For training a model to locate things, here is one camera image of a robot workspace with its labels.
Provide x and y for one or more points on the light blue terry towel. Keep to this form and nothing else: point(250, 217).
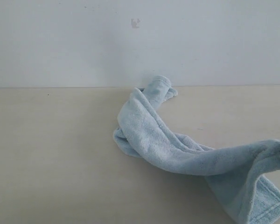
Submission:
point(236, 175)

